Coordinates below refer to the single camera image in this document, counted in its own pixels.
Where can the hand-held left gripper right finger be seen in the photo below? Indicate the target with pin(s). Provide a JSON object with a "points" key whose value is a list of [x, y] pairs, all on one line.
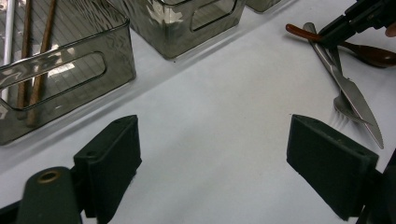
{"points": [[330, 165]]}

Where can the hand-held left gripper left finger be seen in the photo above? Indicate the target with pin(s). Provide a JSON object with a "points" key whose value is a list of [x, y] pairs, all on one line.
{"points": [[109, 161]]}

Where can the brown wooden spoon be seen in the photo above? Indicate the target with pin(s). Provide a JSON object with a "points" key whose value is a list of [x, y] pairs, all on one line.
{"points": [[373, 56]]}

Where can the metal fork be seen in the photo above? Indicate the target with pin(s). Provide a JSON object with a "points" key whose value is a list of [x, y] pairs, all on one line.
{"points": [[342, 105]]}

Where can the metal knife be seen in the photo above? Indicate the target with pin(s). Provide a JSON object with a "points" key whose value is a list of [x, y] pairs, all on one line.
{"points": [[355, 93]]}

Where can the smoky clear plastic bin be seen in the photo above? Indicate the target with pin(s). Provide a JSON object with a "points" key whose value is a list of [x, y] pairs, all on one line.
{"points": [[174, 37], [118, 62], [261, 3]]}

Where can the brown wooden chopstick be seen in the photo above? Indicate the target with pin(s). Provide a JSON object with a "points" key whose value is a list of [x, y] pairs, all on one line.
{"points": [[46, 34], [26, 37]]}

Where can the white chopstick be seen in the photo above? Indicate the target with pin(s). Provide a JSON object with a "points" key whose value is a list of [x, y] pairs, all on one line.
{"points": [[8, 31]]}

